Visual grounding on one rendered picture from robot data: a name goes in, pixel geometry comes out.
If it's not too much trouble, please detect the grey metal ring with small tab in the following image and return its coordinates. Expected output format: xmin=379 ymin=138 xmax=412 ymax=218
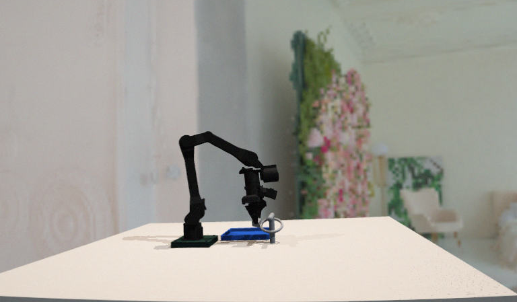
xmin=252 ymin=218 xmax=283 ymax=233

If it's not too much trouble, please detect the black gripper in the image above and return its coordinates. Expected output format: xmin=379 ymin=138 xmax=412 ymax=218
xmin=242 ymin=182 xmax=267 ymax=224

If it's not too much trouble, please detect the grey t-shaped metal stake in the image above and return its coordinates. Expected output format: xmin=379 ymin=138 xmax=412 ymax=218
xmin=267 ymin=213 xmax=275 ymax=243

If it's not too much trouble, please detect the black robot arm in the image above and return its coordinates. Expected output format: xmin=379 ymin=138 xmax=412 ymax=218
xmin=178 ymin=131 xmax=279 ymax=241

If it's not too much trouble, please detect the blue tray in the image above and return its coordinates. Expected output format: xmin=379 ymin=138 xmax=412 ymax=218
xmin=220 ymin=227 xmax=270 ymax=241

